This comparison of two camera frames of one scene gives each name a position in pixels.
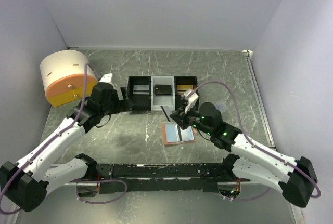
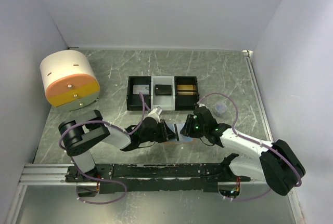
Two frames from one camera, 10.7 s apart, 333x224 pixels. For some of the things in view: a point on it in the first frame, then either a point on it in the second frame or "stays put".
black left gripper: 123,105 -> 166,133
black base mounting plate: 118,178 stays put
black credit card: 163,90 stays put
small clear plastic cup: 221,107 stays put
